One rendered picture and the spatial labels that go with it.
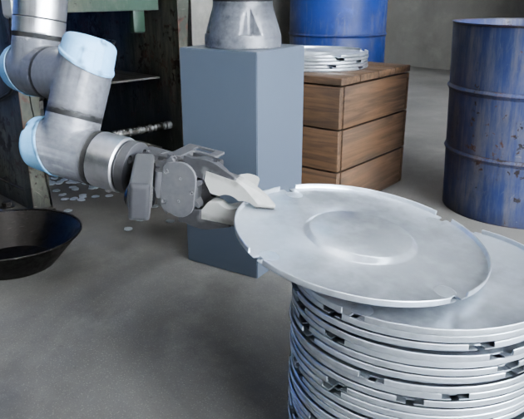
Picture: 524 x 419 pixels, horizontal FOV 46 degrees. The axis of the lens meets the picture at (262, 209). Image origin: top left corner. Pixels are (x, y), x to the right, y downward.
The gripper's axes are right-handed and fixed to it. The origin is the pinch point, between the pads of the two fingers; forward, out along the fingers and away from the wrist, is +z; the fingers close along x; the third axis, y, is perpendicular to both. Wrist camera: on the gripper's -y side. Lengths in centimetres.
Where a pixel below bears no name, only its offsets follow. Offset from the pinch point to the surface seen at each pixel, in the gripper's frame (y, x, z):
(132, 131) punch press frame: 84, 23, -69
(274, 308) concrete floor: 30.3, 31.7, -4.8
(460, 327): -12.1, 1.1, 24.7
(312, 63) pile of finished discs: 94, -3, -23
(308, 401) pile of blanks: -11.2, 15.5, 12.0
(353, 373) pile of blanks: -14.2, 8.1, 16.4
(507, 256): 6.8, 0.5, 28.5
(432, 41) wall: 417, 15, -25
